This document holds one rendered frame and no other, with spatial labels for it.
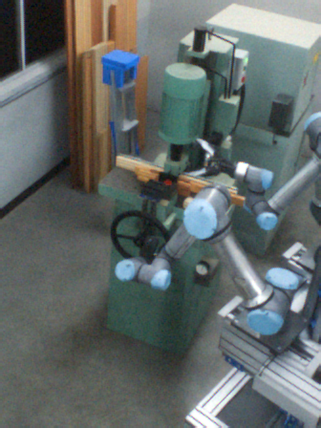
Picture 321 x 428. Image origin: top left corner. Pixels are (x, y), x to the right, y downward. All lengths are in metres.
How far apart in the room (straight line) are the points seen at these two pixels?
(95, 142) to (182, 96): 1.71
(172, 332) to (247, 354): 0.81
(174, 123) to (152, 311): 1.03
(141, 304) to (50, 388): 0.59
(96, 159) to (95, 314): 1.23
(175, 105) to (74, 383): 1.44
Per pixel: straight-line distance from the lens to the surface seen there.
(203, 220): 1.97
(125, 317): 3.29
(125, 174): 2.93
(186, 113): 2.61
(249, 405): 2.91
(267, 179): 2.47
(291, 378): 2.34
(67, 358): 3.27
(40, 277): 3.71
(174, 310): 3.11
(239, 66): 2.83
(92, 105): 4.10
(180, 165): 2.79
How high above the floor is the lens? 2.47
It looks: 33 degrees down
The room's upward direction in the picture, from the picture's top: 8 degrees clockwise
